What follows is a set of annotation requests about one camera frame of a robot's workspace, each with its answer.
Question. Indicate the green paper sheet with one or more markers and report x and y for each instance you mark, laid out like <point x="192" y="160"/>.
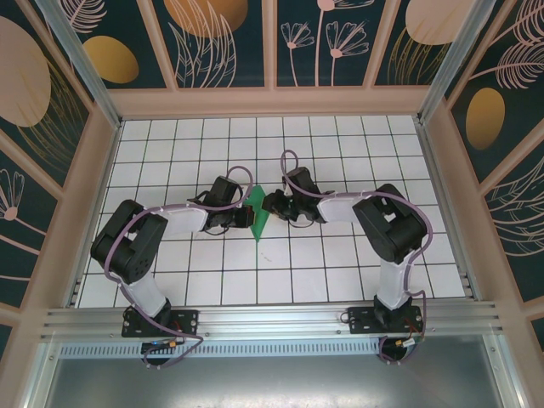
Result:
<point x="261" y="224"/>

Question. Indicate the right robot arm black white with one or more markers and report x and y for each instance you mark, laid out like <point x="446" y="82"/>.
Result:
<point x="391" y="229"/>

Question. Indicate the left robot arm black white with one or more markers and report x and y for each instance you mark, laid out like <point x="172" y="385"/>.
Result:
<point x="127" y="246"/>

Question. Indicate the grey metal sheet panel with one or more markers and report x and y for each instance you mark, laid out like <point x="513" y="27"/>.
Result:
<point x="272" y="382"/>

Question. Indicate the yellow power connector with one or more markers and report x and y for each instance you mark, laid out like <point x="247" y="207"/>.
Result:
<point x="400" y="342"/>
<point x="173" y="341"/>

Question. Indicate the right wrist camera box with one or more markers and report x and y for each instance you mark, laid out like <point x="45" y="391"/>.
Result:
<point x="287" y="192"/>

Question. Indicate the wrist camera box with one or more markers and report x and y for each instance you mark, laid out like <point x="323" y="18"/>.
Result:
<point x="287" y="192"/>
<point x="248" y="186"/>

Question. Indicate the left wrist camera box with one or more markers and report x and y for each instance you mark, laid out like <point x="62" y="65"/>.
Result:
<point x="248" y="186"/>

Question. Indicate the aluminium mounting rail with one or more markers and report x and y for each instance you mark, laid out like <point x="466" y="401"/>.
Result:
<point x="272" y="319"/>

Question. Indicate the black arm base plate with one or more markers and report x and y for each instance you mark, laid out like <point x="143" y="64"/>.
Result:
<point x="187" y="322"/>
<point x="361" y="323"/>

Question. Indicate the aluminium side rail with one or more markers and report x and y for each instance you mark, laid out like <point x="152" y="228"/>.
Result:
<point x="75" y="293"/>
<point x="434" y="170"/>

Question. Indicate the aluminium corner post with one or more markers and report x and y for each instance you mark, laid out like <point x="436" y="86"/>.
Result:
<point x="89" y="72"/>
<point x="451" y="64"/>

